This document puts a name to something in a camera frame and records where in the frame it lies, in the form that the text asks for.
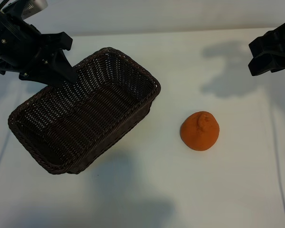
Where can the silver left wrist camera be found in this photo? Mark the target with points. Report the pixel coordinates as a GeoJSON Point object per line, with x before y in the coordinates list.
{"type": "Point", "coordinates": [33, 6]}

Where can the orange soft toy fruit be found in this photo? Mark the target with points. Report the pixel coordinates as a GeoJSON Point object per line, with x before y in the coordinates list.
{"type": "Point", "coordinates": [199, 135]}

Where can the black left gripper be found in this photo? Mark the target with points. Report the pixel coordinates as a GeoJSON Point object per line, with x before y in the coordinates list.
{"type": "Point", "coordinates": [16, 47]}

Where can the dark brown woven basket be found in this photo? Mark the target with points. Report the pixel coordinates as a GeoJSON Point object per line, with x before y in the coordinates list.
{"type": "Point", "coordinates": [85, 118]}

